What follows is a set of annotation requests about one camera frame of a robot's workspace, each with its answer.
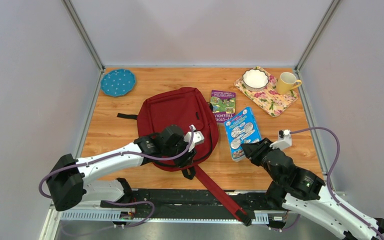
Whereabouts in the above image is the white scalloped bowl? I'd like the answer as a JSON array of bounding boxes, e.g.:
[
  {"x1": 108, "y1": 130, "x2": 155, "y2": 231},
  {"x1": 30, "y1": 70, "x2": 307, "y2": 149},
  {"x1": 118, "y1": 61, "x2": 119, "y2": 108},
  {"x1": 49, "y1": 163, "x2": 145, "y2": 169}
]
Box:
[{"x1": 242, "y1": 69, "x2": 269, "y2": 92}]

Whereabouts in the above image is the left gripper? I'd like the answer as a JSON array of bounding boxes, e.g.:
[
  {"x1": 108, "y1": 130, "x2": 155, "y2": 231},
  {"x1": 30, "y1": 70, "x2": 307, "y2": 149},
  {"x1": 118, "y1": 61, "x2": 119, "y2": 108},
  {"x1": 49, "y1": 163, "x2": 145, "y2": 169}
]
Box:
[{"x1": 163, "y1": 135, "x2": 198, "y2": 169}]

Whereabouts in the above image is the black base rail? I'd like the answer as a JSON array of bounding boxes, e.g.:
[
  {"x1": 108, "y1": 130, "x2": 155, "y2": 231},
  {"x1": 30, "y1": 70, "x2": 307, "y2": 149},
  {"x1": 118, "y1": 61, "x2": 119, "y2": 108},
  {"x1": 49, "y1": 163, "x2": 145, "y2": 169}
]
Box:
[{"x1": 119, "y1": 188, "x2": 288, "y2": 229}]

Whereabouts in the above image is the yellow mug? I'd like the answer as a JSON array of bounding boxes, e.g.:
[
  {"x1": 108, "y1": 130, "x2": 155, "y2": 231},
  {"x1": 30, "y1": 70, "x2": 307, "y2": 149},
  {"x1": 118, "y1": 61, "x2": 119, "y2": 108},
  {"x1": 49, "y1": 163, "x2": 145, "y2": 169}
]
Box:
[{"x1": 275, "y1": 72, "x2": 302, "y2": 95}]

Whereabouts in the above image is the blue polka dot plate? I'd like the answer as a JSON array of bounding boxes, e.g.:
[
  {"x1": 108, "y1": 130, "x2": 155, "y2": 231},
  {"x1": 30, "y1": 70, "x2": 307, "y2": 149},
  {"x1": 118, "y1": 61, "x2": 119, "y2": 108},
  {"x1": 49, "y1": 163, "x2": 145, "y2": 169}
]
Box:
[{"x1": 100, "y1": 68, "x2": 137, "y2": 97}]

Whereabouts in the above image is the purple treehouse book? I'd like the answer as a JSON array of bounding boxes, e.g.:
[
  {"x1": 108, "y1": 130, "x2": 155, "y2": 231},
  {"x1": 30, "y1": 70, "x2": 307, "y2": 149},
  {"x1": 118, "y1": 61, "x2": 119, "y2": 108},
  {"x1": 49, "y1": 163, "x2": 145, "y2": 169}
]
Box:
[{"x1": 210, "y1": 90, "x2": 236, "y2": 124}]

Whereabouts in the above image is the floral rectangular tray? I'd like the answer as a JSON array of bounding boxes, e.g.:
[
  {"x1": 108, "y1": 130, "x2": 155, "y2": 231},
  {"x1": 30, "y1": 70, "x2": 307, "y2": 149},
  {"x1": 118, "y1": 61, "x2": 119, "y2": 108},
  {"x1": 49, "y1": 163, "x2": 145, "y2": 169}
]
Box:
[{"x1": 233, "y1": 66, "x2": 300, "y2": 117}]

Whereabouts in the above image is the red student backpack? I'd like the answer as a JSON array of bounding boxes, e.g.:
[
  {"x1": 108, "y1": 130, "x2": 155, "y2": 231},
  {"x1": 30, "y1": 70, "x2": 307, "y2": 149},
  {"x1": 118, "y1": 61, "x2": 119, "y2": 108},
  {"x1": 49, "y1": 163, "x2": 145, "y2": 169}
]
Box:
[{"x1": 117, "y1": 87, "x2": 252, "y2": 227}]

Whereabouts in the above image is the blue children's book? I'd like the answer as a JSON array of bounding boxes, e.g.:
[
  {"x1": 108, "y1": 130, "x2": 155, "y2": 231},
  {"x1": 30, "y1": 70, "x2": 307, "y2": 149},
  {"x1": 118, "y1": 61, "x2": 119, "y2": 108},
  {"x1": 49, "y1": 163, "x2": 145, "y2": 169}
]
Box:
[{"x1": 223, "y1": 106, "x2": 263, "y2": 162}]

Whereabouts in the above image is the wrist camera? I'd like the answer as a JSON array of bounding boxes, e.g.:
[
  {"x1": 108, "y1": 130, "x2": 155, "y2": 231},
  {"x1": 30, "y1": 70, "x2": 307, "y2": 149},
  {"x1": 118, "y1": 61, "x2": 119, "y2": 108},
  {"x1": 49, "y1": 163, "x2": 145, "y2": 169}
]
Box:
[
  {"x1": 183, "y1": 124, "x2": 205, "y2": 152},
  {"x1": 270, "y1": 129, "x2": 292, "y2": 151}
]

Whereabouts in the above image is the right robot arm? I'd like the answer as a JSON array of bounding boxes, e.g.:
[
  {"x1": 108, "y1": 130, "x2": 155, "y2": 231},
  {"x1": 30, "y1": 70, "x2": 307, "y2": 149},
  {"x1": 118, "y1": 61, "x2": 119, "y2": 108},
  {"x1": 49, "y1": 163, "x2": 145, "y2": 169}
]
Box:
[{"x1": 241, "y1": 136, "x2": 384, "y2": 240}]

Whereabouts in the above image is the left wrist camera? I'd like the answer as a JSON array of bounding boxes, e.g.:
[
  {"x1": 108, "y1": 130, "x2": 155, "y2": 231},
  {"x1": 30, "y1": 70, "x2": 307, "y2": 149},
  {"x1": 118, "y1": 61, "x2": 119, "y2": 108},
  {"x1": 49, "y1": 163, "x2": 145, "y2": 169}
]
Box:
[{"x1": 183, "y1": 124, "x2": 205, "y2": 152}]

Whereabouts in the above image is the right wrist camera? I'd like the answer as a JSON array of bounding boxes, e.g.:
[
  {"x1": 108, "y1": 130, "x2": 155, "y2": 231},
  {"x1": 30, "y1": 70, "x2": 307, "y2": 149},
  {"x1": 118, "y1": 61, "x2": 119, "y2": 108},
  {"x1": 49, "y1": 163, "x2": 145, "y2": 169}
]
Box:
[{"x1": 270, "y1": 129, "x2": 292, "y2": 151}]

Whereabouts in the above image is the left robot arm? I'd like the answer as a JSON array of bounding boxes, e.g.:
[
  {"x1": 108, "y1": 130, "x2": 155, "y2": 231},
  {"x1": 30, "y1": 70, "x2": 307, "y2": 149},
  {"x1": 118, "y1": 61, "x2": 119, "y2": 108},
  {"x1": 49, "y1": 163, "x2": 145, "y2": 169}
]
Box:
[{"x1": 39, "y1": 124, "x2": 205, "y2": 212}]

